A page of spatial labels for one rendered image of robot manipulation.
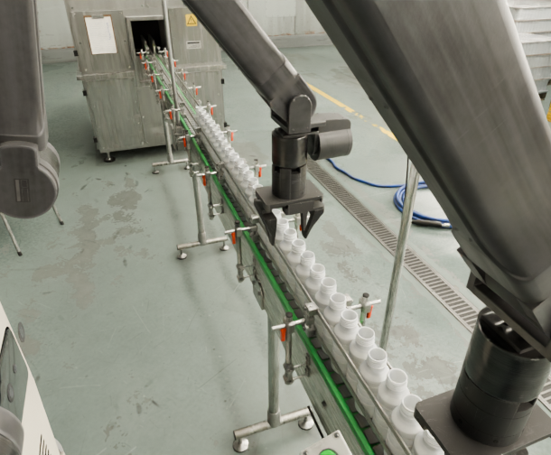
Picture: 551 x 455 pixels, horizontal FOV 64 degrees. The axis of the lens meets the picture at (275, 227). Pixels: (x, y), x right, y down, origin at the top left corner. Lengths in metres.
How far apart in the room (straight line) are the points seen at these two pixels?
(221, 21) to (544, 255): 0.46
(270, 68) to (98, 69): 4.01
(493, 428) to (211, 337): 2.24
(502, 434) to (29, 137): 0.58
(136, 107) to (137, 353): 2.77
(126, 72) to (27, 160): 3.98
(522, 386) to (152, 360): 2.26
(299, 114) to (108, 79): 4.02
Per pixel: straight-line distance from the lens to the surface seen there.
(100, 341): 2.70
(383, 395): 0.91
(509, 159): 0.22
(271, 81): 0.63
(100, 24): 4.53
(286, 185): 0.71
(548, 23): 8.33
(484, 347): 0.37
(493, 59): 0.20
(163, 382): 2.41
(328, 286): 1.05
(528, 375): 0.37
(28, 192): 0.63
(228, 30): 0.61
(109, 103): 4.67
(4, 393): 0.57
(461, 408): 0.42
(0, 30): 0.60
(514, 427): 0.42
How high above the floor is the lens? 1.83
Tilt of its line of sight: 32 degrees down
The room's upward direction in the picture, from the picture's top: straight up
